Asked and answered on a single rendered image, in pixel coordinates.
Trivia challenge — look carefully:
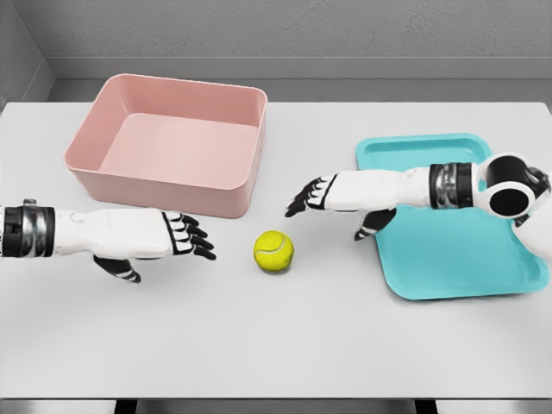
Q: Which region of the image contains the pink plastic basket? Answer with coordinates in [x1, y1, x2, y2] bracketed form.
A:
[63, 73, 268, 220]

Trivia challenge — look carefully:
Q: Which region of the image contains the yellow tennis ball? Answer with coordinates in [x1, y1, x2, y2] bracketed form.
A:
[253, 229, 296, 273]

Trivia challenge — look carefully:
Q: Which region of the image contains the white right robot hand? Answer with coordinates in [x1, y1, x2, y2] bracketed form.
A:
[284, 171, 397, 243]

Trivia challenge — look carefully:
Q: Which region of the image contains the blue plastic tray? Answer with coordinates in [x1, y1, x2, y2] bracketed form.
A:
[354, 133, 550, 302]

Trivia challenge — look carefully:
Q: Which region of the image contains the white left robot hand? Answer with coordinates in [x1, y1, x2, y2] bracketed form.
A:
[92, 208, 217, 285]

